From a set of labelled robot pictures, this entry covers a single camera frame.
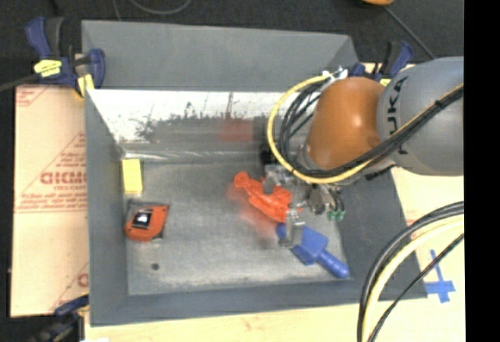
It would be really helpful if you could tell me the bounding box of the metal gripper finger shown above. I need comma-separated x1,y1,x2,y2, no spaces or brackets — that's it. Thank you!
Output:
278,208,307,249
263,164,289,195

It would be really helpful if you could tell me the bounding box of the blue plastic tool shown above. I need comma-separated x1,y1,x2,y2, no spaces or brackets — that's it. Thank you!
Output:
275,222,351,280

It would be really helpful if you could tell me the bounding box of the grey metal bin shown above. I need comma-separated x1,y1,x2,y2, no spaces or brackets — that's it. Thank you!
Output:
80,20,427,326

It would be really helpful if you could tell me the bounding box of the orange tape measure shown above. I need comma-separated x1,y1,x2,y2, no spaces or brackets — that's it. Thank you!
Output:
123,203,170,244

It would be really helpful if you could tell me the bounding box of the orange toy figure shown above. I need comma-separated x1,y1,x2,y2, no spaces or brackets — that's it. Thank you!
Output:
227,171,295,225

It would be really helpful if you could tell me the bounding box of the brown cardboard board red print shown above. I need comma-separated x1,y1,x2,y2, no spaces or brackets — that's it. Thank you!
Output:
9,84,91,319

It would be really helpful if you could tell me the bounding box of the yellow sponge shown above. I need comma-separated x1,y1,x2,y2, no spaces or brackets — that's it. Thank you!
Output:
121,158,144,195

